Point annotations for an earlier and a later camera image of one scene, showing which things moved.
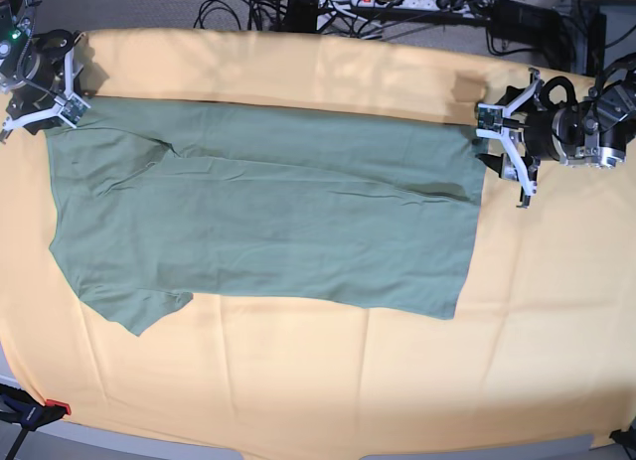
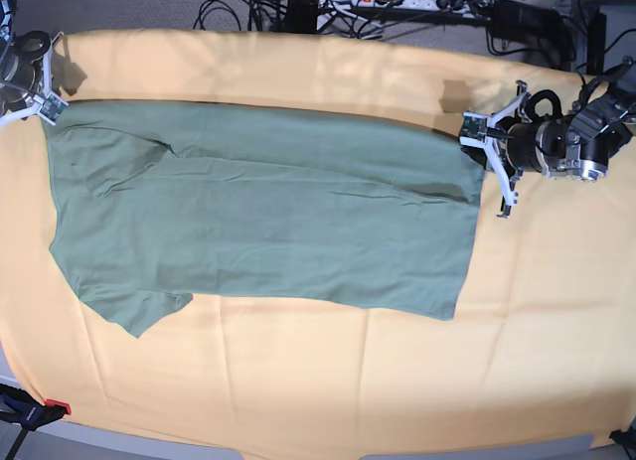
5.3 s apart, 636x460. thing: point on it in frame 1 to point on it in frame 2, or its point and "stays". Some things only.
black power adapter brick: x=516 y=20 stays
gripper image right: x=545 y=118 to x=509 y=139
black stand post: x=302 y=9 stays
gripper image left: x=51 y=73 to x=25 y=72
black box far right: x=596 y=41 stays
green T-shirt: x=156 y=200 stays
